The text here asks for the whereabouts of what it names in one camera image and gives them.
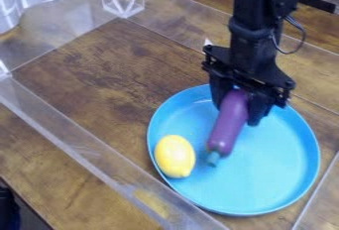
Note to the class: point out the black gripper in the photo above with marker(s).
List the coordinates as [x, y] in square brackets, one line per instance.
[246, 65]

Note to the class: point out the purple toy eggplant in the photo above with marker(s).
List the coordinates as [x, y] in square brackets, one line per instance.
[229, 125]

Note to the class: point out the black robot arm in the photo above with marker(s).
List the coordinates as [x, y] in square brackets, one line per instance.
[262, 13]

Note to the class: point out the blue round tray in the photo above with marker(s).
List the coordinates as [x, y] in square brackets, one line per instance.
[272, 168]

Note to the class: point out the yellow toy lemon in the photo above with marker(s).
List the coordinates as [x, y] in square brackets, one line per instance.
[176, 156]

